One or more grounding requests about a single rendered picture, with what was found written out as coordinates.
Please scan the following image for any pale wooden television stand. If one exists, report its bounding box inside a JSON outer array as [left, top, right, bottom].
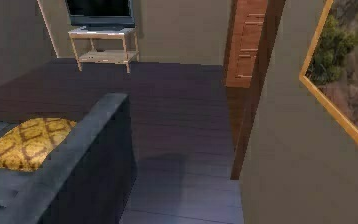
[[67, 27, 141, 74]]

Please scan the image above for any brown wooden chest of drawers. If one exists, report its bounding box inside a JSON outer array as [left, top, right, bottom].
[[225, 0, 269, 89]]

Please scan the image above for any dark grey sofa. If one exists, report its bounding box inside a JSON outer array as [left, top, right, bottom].
[[0, 92, 137, 224]]

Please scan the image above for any black television set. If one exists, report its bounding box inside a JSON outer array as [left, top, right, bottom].
[[64, 0, 136, 32]]

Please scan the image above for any yellow patterned cushion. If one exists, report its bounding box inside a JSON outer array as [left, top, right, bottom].
[[0, 117, 78, 173]]

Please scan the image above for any gold framed landscape picture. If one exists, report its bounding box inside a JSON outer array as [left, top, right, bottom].
[[298, 0, 358, 159]]

